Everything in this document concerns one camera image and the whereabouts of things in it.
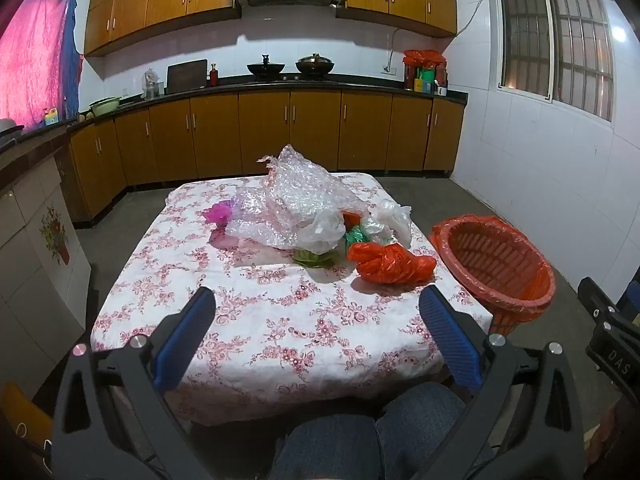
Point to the floral tablecloth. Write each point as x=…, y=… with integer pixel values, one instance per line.
x=280, y=330

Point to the white wall outlet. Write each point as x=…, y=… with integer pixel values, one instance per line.
x=389, y=69

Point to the long wooden upper cabinets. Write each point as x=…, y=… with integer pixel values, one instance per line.
x=160, y=5

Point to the person's left leg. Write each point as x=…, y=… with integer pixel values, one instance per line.
x=325, y=450

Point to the red bottle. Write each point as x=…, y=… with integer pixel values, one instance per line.
x=214, y=77

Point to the wooden lower kitchen cabinets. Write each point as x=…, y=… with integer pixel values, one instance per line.
x=265, y=130

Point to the large orange-red plastic bag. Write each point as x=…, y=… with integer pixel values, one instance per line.
x=390, y=262

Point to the yellow chair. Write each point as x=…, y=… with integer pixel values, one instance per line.
x=25, y=420

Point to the pink hanging cloth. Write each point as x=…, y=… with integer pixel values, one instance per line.
x=35, y=60

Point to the clear glass jar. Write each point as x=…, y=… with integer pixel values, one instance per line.
x=151, y=87

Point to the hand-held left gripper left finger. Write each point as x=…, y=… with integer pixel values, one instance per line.
x=185, y=340

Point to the magenta plastic bag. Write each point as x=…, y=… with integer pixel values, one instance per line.
x=218, y=211

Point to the green enamel bowl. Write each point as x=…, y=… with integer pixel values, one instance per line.
x=105, y=106

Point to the black kitchen countertop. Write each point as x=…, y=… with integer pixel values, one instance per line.
x=350, y=86

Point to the person's knees in jeans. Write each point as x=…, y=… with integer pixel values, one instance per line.
x=425, y=425

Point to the clear bubble wrap sheet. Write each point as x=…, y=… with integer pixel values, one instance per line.
x=300, y=190

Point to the blue hanging cloth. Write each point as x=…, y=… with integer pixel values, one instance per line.
x=71, y=50

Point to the green and white plastic bag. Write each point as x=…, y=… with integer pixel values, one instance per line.
x=356, y=236

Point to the green canister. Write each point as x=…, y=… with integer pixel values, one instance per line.
x=426, y=81

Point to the red bag over condiments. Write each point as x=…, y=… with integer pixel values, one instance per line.
x=425, y=57

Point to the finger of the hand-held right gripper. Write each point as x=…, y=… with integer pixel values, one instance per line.
x=597, y=297

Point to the white tiled flower-print cabinet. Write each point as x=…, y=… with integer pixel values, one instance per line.
x=35, y=210

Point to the olive green plastic bag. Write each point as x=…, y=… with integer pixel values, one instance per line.
x=312, y=258

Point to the black wok with lid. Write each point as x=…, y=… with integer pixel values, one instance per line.
x=315, y=65

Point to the red lined plastic basket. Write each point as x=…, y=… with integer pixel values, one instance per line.
x=500, y=260

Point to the brown cutting board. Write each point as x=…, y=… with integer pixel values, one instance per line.
x=186, y=76

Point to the barred window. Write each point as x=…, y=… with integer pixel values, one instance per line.
x=575, y=40

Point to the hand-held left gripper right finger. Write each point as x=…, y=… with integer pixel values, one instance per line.
x=450, y=340

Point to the small red plastic bag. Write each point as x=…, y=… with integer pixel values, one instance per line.
x=351, y=218

